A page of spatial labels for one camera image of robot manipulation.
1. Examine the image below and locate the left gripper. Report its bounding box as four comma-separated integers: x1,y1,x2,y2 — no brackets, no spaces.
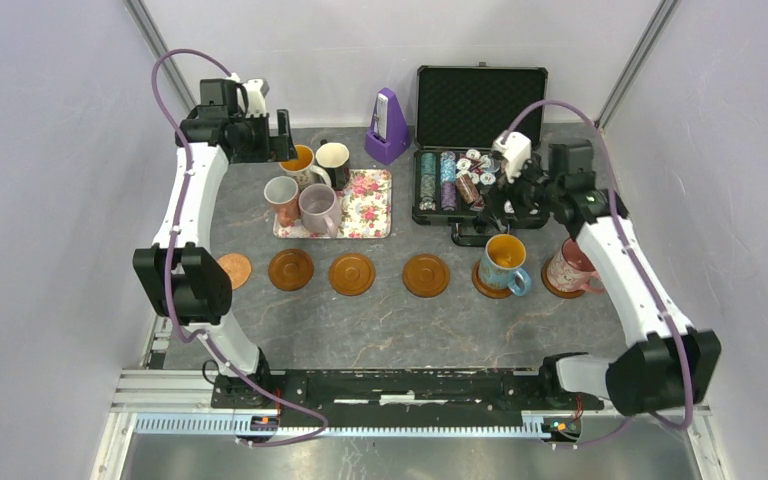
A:
228,109,296,165

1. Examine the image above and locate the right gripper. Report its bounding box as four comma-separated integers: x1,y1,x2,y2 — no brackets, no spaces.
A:
477,152,562,233

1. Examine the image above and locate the blue mug orange inside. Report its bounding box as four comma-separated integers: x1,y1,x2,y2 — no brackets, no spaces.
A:
479,234,533,296

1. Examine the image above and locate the pink mug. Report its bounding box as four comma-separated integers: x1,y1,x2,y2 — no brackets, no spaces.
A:
548,238,605,294

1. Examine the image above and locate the wooden coaster five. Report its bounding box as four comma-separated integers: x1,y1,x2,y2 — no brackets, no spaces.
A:
541,259,585,300

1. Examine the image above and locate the wooden coaster two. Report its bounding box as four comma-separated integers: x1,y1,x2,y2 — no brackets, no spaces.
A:
471,261,512,299

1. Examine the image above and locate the floral tray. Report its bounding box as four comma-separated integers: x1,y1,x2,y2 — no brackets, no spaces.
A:
273,169,393,240

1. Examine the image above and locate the wooden coaster one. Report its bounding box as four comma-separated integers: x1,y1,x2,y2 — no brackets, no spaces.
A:
268,248,314,291

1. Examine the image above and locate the wooden coaster four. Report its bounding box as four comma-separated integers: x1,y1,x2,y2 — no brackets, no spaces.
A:
402,254,450,298

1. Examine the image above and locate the woven rattan coaster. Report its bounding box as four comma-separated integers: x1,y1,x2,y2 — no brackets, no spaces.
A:
217,253,253,290

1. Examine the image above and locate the wooden coaster three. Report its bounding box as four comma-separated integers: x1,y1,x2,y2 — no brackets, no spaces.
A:
328,253,376,296

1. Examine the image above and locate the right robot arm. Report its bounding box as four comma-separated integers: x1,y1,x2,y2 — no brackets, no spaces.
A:
484,133,722,416

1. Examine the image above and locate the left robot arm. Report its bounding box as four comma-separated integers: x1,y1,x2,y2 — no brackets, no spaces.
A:
132,75,296,408

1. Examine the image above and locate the white mug orange inside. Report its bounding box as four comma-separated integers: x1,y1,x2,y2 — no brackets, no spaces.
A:
279,145,332,191

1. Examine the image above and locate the salmon mug white inside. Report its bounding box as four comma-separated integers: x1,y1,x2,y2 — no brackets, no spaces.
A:
263,176,301,227

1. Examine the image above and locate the black mug white inside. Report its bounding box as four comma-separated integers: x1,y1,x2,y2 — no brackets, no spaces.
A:
314,139,350,191

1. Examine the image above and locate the orange poker chip stack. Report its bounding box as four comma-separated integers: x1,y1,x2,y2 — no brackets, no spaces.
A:
455,172,480,205

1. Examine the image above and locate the lilac mug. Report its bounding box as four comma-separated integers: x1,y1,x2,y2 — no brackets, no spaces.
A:
299,184,342,239

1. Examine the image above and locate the purple poker chip stack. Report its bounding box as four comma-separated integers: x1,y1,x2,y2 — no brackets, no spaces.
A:
440,181,458,211

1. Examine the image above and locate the teal poker chip stack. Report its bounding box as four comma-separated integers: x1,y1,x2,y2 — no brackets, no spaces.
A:
419,152,437,211

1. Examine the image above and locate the purple metronome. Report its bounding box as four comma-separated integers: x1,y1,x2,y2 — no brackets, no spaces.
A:
364,88,412,166

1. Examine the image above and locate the black poker chip case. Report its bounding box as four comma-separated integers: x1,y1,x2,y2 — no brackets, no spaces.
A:
411,65,548,247

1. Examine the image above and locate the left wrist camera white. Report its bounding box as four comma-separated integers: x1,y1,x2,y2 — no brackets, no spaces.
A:
240,78,270,118

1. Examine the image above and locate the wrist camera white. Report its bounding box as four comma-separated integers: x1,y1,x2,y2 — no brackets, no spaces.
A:
491,131,532,184
240,78,270,118

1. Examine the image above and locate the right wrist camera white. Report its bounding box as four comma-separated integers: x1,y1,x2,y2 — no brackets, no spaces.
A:
491,131,532,184

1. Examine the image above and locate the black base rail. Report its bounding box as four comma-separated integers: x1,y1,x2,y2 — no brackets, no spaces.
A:
211,368,605,430

